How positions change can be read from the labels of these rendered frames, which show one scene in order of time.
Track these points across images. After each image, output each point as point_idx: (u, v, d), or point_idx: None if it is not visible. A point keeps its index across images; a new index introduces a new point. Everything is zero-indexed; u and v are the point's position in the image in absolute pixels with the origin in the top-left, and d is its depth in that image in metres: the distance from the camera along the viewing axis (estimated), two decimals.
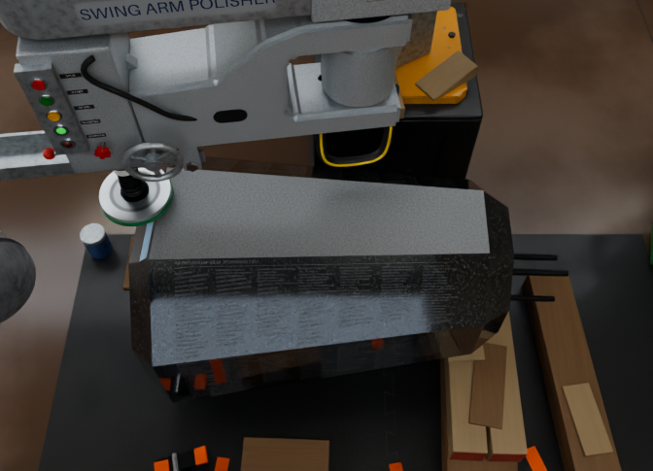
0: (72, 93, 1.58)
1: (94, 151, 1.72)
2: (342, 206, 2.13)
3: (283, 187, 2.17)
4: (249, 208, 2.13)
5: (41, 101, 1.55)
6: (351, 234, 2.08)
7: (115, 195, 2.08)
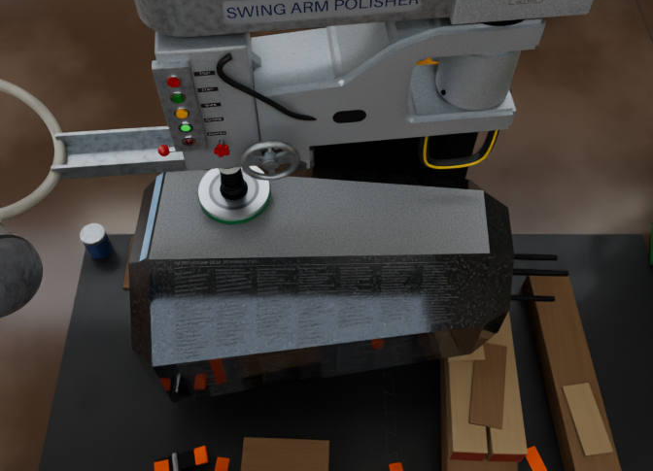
0: (202, 90, 1.58)
1: (214, 149, 1.72)
2: (342, 206, 2.13)
3: (283, 187, 2.17)
4: None
5: (173, 98, 1.56)
6: (351, 234, 2.08)
7: None
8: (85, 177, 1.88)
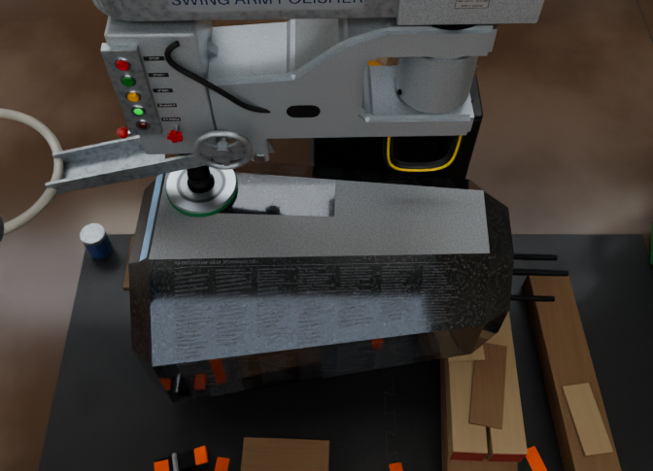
0: (153, 76, 1.61)
1: (167, 134, 1.74)
2: (342, 206, 2.13)
3: (283, 187, 2.17)
4: (249, 208, 2.13)
5: (123, 81, 1.59)
6: (351, 234, 2.08)
7: (191, 196, 2.12)
8: (77, 189, 2.06)
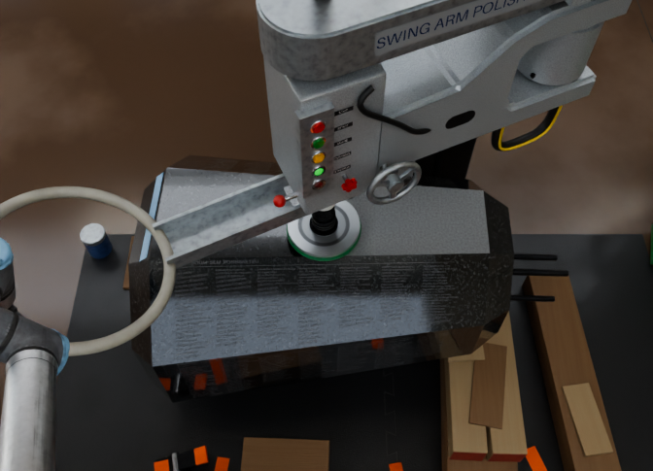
0: (337, 129, 1.52)
1: (341, 185, 1.66)
2: None
3: (283, 187, 2.17)
4: None
5: (316, 144, 1.49)
6: None
7: None
8: (199, 258, 1.79)
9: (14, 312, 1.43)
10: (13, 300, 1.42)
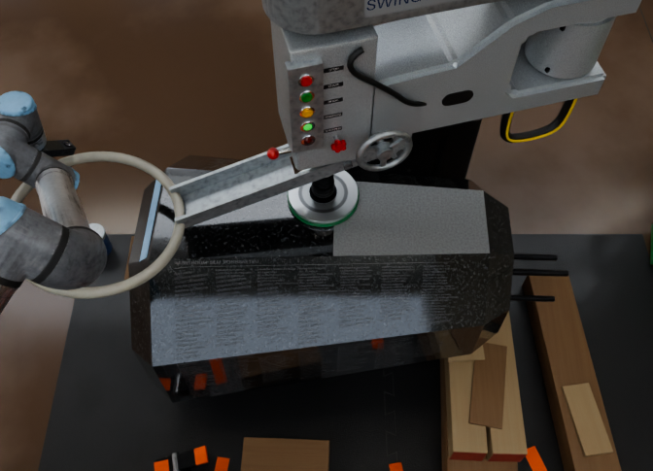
0: (327, 87, 1.59)
1: (330, 145, 1.73)
2: None
3: None
4: (249, 208, 2.13)
5: (303, 97, 1.56)
6: (351, 234, 2.08)
7: (305, 185, 2.14)
8: (207, 219, 1.98)
9: None
10: None
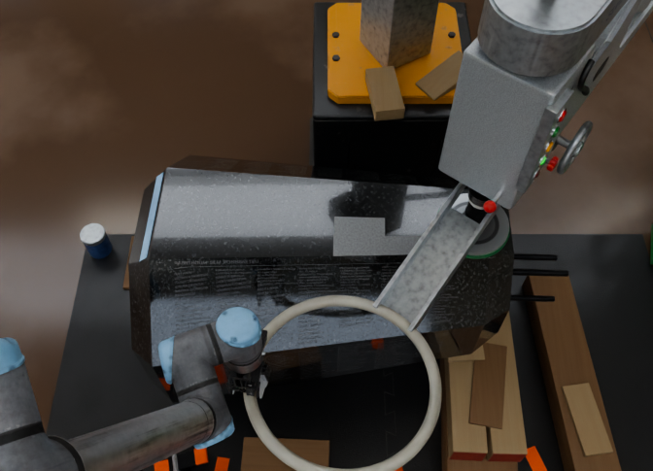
0: None
1: (547, 167, 1.69)
2: (342, 206, 2.13)
3: (283, 187, 2.17)
4: (249, 208, 2.13)
5: (556, 133, 1.50)
6: (351, 234, 2.08)
7: (493, 223, 2.07)
8: (429, 311, 1.85)
9: (244, 379, 1.59)
10: (248, 371, 1.57)
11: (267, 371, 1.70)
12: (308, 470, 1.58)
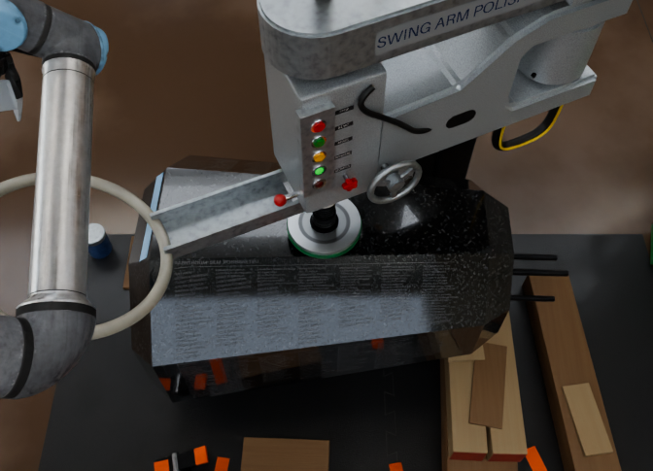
0: (337, 129, 1.52)
1: (342, 185, 1.66)
2: None
3: None
4: None
5: (316, 143, 1.49)
6: None
7: (306, 229, 2.02)
8: (196, 250, 1.75)
9: None
10: None
11: (11, 72, 1.37)
12: None
